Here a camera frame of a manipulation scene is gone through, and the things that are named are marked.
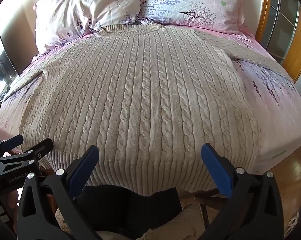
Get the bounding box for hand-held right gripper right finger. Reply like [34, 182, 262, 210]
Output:
[200, 143, 284, 240]

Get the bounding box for right floral pillow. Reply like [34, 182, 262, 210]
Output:
[137, 0, 246, 34]

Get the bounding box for person's beige pants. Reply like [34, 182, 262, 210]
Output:
[138, 204, 206, 240]

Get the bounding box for beige cable-knit sweater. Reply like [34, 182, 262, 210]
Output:
[2, 23, 294, 197]

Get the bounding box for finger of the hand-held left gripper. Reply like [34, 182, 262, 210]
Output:
[22, 138, 54, 161]
[0, 134, 24, 157]

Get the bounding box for pink floral pillow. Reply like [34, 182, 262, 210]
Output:
[33, 0, 145, 55]

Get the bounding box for pink floral bed sheet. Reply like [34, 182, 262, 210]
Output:
[0, 25, 301, 198]

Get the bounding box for person's black top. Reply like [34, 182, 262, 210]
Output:
[75, 185, 183, 240]

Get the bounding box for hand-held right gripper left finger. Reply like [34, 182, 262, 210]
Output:
[16, 145, 100, 240]

